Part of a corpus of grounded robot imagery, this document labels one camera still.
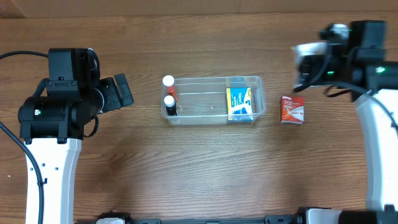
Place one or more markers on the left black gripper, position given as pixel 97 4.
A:
pixel 111 94

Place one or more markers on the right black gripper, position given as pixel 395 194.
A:
pixel 306 70

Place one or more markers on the black tube white cap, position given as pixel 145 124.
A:
pixel 170 105

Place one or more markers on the red orange medicine box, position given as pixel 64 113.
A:
pixel 292 109

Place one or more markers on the orange tube white cap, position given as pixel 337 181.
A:
pixel 169 83

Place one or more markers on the blue yellow VapoDrops box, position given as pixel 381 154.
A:
pixel 239 104

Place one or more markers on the white medicine box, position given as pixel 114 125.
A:
pixel 301 50

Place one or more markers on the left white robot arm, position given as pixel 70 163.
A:
pixel 53 128

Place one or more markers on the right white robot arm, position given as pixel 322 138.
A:
pixel 352 59

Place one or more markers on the clear plastic container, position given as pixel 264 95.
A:
pixel 203 100

